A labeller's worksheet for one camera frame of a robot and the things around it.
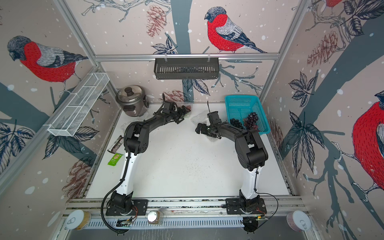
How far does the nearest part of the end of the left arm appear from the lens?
92 centimetres

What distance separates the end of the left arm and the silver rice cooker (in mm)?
Result: 233

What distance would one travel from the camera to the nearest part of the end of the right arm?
2.49ft
